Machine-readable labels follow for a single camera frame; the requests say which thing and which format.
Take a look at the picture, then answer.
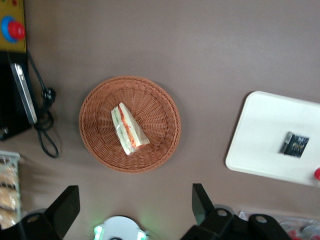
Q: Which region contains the small black box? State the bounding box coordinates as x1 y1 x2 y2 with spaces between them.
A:
279 131 310 159

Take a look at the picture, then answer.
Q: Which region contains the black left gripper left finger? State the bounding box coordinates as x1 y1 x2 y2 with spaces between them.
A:
15 185 81 240

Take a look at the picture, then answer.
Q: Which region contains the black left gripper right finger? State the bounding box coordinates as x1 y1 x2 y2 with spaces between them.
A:
180 183 235 240

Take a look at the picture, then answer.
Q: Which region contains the cream plastic tray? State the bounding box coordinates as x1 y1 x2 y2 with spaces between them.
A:
224 90 320 187

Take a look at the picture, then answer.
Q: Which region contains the clear acrylic bottle rack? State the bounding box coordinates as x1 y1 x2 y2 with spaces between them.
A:
237 209 320 240

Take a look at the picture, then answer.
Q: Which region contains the round brown wicker basket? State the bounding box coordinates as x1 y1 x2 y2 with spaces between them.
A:
78 75 182 174

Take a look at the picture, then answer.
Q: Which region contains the black power cable with plug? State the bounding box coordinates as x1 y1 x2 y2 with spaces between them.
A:
26 49 60 159

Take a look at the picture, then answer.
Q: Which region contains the white wire rack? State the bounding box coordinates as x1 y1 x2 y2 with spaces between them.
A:
0 149 22 231

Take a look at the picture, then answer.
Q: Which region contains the black control box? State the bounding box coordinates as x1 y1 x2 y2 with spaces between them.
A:
0 51 39 141

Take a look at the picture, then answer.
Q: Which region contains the yellow control box red button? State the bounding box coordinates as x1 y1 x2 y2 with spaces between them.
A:
0 0 27 54

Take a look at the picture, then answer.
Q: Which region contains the crispy snack pack clear wrap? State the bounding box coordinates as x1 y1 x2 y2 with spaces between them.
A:
0 208 19 230
0 164 19 187
0 186 20 210

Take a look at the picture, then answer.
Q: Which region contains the triangle sandwich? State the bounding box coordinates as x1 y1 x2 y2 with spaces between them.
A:
110 101 151 156

